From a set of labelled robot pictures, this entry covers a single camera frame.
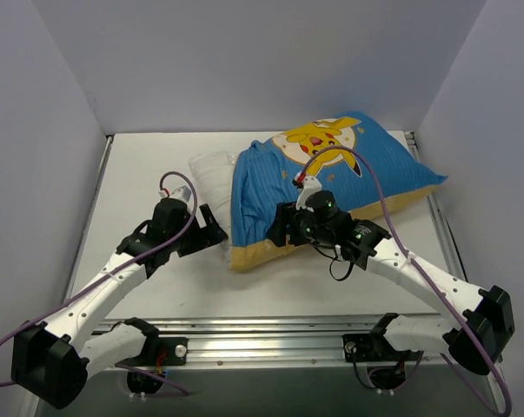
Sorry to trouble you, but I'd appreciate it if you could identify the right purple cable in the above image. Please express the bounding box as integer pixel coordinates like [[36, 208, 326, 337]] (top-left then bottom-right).
[[294, 145, 513, 416]]

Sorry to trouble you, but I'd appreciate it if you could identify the blue Pikachu pillowcase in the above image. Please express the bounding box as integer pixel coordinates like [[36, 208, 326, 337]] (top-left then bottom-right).
[[226, 110, 449, 274]]

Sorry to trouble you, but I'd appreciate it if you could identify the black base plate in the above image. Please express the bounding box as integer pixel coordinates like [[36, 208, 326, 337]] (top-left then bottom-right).
[[121, 336, 189, 367], [342, 333, 401, 363]]

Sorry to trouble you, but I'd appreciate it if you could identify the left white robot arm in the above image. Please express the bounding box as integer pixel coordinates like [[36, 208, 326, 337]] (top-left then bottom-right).
[[10, 197, 228, 409]]

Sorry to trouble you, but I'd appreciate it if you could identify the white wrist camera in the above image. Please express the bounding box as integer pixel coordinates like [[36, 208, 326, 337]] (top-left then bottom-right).
[[160, 185, 192, 204], [293, 173, 322, 211]]

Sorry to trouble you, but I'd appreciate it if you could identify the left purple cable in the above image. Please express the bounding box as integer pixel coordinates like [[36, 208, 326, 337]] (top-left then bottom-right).
[[0, 171, 197, 387]]

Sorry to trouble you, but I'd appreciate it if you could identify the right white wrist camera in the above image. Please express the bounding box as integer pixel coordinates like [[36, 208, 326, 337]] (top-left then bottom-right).
[[293, 173, 322, 211]]

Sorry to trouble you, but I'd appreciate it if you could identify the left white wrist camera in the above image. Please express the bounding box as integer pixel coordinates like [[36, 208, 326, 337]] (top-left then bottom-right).
[[160, 185, 192, 204]]

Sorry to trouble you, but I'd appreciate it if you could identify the white pillow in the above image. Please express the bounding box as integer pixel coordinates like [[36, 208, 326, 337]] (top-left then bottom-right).
[[189, 151, 238, 267]]

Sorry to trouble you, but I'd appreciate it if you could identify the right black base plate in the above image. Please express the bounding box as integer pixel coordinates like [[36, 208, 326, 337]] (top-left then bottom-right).
[[342, 333, 401, 363]]

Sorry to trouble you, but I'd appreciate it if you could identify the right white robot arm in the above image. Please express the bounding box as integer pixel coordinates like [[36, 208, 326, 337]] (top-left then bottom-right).
[[267, 190, 514, 375]]

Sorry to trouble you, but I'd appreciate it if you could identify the purple cable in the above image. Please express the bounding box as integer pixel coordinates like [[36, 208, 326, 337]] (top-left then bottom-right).
[[294, 145, 513, 416], [0, 171, 197, 387]]

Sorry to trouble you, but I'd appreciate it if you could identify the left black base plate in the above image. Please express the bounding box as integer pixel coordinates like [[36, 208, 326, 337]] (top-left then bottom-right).
[[121, 336, 189, 367]]

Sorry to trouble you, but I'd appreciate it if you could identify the aluminium frame rail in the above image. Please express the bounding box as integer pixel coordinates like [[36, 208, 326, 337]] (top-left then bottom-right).
[[68, 131, 438, 368]]

